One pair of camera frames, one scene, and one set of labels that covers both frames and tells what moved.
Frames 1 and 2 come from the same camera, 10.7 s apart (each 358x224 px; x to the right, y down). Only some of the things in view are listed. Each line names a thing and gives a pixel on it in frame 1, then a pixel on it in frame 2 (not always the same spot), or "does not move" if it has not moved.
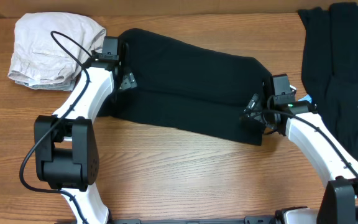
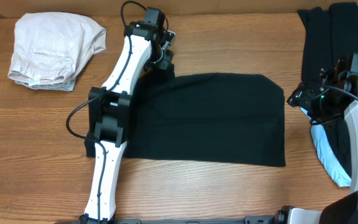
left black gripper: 127,79 -> 166,59
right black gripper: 253,104 -> 299,97
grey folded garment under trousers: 68,85 does not move
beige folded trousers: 37,58 does not move
